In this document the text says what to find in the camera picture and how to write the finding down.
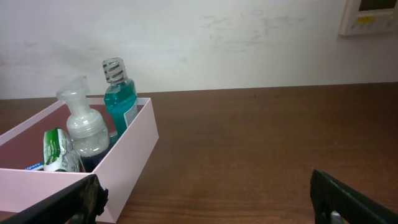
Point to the white cardboard box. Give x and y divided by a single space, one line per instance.
118 172

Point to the blue mouthwash bottle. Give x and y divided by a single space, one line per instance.
121 97

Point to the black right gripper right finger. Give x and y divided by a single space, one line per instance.
336 202

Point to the beige wall control panel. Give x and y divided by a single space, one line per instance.
362 17

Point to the teal white toothpaste tube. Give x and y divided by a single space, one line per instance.
37 166

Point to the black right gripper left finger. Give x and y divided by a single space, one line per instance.
79 203

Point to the clear purple foam soap bottle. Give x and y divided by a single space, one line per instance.
85 125

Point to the green Dettol soap bar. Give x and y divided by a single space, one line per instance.
58 152

